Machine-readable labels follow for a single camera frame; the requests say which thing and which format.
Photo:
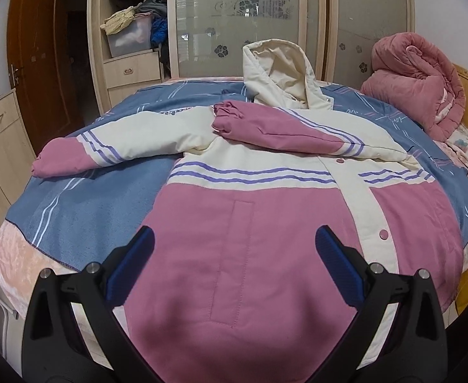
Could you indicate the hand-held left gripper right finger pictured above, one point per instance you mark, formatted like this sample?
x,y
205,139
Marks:
x,y
337,265

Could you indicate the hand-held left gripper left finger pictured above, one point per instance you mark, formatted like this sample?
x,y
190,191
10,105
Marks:
x,y
132,265

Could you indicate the pink and cream hooded jacket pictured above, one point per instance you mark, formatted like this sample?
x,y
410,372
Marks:
x,y
257,175

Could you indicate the grey clothes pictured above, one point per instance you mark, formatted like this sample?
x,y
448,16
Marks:
x,y
152,8

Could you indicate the blue striped blanket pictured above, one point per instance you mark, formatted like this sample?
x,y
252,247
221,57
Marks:
x,y
78,207

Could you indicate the pink quilted comforter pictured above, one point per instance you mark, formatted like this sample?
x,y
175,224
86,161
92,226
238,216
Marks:
x,y
409,75

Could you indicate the light wooden cabinet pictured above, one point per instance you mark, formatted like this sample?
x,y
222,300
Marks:
x,y
2,147

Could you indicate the light wooden wardrobe drawer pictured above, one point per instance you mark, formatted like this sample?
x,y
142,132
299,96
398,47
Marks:
x,y
138,70

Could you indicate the brown wooden door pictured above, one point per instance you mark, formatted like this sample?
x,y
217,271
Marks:
x,y
46,68

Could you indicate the clear plastic storage box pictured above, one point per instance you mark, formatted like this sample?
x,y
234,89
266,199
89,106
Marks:
x,y
132,40

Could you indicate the blue garment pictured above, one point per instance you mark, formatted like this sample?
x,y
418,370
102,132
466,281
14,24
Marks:
x,y
158,32

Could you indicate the wardrobe with frosted glass doors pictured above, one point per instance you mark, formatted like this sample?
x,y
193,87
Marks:
x,y
257,8

